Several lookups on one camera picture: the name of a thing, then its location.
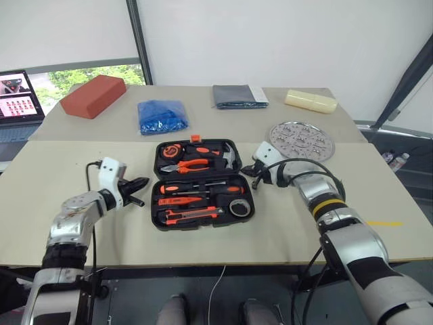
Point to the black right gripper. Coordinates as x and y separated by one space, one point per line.
263 174

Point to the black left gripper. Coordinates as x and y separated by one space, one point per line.
126 191

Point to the red tester pen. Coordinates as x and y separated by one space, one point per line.
179 201

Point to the orange black utility knife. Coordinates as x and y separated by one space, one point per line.
189 216

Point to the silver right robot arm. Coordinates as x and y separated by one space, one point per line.
352 243

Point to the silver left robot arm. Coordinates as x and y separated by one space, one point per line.
71 227

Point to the black plastic tool case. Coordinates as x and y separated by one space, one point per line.
159 216

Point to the steel claw hammer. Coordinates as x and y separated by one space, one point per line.
230 157

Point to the orange black tape measure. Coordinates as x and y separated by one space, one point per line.
170 150

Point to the round perforated steel plate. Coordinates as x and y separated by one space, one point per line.
304 139

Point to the blue plastic bag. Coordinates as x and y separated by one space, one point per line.
162 116

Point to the dark grey packaged cloth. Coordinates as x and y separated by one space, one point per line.
233 96

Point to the cream yellow plastic case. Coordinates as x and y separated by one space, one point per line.
309 100

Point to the red rectangular foam block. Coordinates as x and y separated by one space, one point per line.
93 96

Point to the dark rounded grey shape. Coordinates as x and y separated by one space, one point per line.
172 309
258 311

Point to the yellow tape strip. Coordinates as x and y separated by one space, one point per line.
385 223

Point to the plastic bottles cluster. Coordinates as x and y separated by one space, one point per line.
395 160

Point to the open laptop computer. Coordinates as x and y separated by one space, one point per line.
18 108

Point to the dark diagonal support beam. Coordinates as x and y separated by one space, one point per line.
402 84

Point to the black table frame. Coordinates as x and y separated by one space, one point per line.
169 271

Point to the dark window frame post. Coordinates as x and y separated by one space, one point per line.
140 44

